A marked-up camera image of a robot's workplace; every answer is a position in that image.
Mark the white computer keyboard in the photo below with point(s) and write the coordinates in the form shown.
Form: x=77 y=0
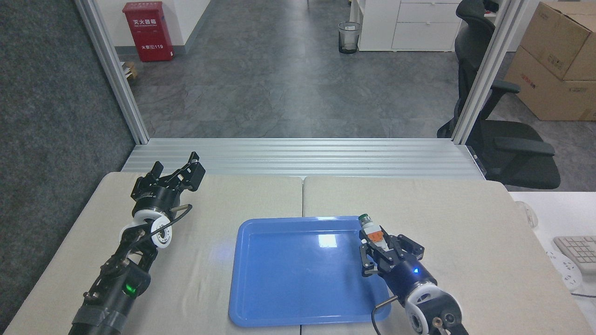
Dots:
x=579 y=251

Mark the silver aluminium rail base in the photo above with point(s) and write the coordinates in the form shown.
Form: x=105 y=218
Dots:
x=302 y=158

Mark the white drawer cabinet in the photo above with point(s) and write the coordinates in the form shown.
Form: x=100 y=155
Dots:
x=409 y=28

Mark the red fire extinguisher box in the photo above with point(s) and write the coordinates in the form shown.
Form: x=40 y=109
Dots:
x=148 y=32

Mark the black mesh waste bin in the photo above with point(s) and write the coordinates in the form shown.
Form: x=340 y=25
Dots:
x=349 y=38

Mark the small brown paper carton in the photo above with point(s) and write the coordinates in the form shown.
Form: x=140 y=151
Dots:
x=128 y=70

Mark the blue plastic tray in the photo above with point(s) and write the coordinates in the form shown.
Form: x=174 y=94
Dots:
x=302 y=274

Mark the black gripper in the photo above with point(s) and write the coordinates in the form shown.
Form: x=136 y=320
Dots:
x=407 y=274
x=158 y=199

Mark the silver aluminium post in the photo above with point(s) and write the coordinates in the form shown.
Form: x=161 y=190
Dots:
x=489 y=70
x=114 y=70

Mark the white power strip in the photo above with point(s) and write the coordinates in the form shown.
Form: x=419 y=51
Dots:
x=565 y=271

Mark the white computer mouse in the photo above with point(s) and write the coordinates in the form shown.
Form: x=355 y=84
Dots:
x=528 y=215

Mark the large cardboard box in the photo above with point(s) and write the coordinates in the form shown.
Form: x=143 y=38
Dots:
x=545 y=93

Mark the black office chair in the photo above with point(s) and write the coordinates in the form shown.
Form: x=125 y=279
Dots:
x=512 y=144

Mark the small cardboard box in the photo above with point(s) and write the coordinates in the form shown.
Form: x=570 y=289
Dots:
x=558 y=42

